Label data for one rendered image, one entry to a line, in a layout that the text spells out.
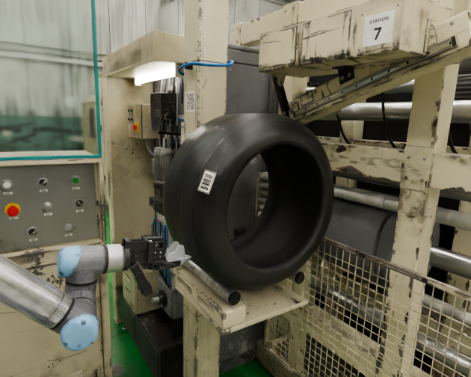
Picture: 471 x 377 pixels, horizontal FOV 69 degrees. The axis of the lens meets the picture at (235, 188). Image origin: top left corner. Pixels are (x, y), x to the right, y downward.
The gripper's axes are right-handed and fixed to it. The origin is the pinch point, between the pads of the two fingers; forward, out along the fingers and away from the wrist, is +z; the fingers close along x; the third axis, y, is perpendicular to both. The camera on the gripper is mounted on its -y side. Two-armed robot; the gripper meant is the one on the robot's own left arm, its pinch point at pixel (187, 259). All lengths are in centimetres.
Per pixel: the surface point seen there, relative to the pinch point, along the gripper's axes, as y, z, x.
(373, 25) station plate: 74, 35, -26
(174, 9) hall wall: 404, 353, 919
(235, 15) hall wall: 454, 563, 919
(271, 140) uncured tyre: 39.2, 15.8, -12.2
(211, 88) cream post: 56, 17, 28
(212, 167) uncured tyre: 29.7, -0.8, -9.4
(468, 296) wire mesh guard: 5, 58, -54
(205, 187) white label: 24.2, -2.9, -10.5
